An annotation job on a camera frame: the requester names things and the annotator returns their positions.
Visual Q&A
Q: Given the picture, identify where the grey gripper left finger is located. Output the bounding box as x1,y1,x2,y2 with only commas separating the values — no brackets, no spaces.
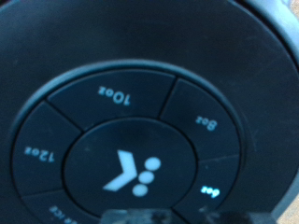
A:
100,207,176,224

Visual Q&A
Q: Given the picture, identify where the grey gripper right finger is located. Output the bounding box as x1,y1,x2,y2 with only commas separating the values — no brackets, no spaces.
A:
198,205,278,224

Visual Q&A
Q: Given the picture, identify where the black Keurig coffee machine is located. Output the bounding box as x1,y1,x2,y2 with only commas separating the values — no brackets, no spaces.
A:
0,0,299,224

